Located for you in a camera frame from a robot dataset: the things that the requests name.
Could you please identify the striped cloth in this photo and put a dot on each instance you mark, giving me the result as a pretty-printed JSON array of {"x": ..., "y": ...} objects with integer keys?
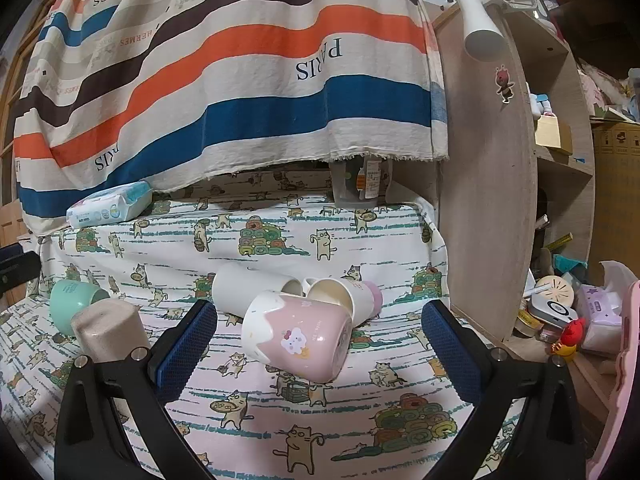
[{"x": 240, "y": 70}]

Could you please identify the red and yellow toy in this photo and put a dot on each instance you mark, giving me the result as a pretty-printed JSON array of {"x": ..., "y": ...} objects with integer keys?
[{"x": 570, "y": 337}]

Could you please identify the clear plastic container with label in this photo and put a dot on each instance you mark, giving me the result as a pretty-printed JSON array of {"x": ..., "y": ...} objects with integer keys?
[{"x": 357, "y": 182}]

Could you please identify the dark object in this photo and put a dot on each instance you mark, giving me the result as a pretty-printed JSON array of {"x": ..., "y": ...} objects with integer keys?
[{"x": 15, "y": 270}]

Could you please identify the pink cup with white rim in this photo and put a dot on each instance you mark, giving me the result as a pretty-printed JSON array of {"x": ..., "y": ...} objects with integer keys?
[{"x": 300, "y": 325}]

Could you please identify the plain white cup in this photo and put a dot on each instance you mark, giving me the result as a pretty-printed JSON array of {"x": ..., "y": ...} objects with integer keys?
[{"x": 240, "y": 285}]

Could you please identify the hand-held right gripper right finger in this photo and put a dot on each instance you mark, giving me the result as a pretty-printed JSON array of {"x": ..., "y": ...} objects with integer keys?
[{"x": 450, "y": 355}]

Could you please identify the small beige box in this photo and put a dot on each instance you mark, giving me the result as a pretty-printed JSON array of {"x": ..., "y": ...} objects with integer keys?
[{"x": 552, "y": 132}]

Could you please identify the beige cup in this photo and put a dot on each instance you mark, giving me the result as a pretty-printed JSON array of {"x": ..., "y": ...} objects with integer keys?
[{"x": 107, "y": 330}]

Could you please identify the pink plastic frame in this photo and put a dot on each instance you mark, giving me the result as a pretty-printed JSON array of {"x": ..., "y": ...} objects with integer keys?
[{"x": 629, "y": 360}]

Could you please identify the wet wipes pack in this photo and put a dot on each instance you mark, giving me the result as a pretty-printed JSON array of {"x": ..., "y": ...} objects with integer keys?
[{"x": 107, "y": 207}]

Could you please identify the mint green cup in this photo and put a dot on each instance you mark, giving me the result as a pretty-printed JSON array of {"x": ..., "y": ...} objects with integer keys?
[{"x": 72, "y": 302}]

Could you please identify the large cardboard box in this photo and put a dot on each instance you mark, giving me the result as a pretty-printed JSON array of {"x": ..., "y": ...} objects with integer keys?
[{"x": 617, "y": 195}]

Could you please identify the round beige compact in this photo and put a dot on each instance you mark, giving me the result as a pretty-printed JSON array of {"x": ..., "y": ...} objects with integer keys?
[{"x": 558, "y": 286}]

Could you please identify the white clip lamp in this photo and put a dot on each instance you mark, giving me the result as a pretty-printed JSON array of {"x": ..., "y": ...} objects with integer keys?
[{"x": 482, "y": 32}]

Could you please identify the wooden shelf unit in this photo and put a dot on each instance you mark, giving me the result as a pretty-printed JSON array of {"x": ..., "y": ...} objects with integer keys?
[{"x": 480, "y": 200}]

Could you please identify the cat printed cloth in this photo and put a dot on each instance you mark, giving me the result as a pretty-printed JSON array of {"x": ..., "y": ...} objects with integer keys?
[{"x": 310, "y": 230}]

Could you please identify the purple and white tissue pack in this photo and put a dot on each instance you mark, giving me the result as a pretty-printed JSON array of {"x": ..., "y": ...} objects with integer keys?
[{"x": 597, "y": 310}]

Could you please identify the white cup with pink base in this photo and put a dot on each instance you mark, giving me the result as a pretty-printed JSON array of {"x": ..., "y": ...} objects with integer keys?
[{"x": 357, "y": 297}]

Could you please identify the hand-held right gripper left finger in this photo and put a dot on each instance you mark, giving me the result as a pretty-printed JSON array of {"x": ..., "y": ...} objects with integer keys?
[{"x": 186, "y": 352}]

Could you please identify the bear sticker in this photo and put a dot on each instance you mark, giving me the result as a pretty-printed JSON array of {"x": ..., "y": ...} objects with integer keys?
[{"x": 504, "y": 82}]

